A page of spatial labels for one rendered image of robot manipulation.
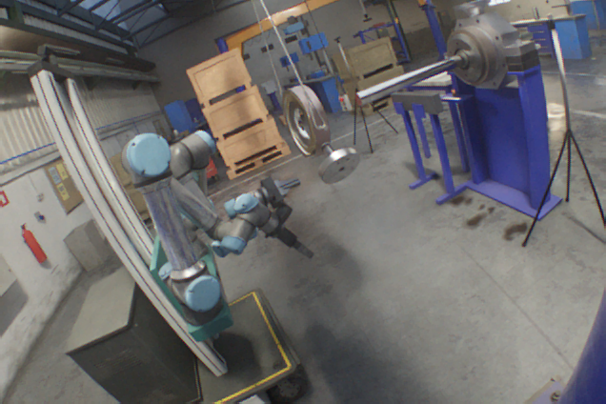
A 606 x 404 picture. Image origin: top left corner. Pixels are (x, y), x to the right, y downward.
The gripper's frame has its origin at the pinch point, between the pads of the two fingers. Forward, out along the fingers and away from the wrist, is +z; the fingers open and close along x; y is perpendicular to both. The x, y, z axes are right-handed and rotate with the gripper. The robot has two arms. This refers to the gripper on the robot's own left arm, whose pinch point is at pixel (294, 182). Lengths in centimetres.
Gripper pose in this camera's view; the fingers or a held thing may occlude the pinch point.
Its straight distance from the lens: 133.7
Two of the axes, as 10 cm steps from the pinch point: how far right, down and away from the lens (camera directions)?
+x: -4.7, -7.3, 5.0
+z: 8.8, -3.8, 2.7
